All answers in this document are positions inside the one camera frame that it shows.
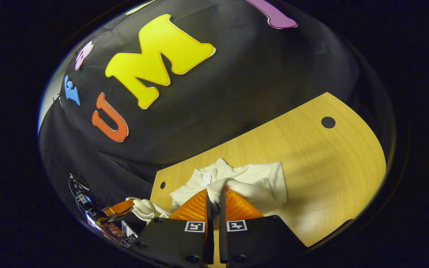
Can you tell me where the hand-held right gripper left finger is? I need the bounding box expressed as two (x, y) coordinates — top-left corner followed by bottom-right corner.
(131, 189), (214, 267)

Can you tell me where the cream white sweatshirt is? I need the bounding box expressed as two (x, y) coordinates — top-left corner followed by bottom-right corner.
(126, 157), (288, 224)

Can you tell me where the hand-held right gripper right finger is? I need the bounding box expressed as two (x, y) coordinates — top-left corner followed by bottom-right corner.
(219, 187), (308, 267)

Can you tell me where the black backdrop cloth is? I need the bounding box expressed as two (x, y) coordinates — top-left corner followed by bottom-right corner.
(38, 0), (394, 220)

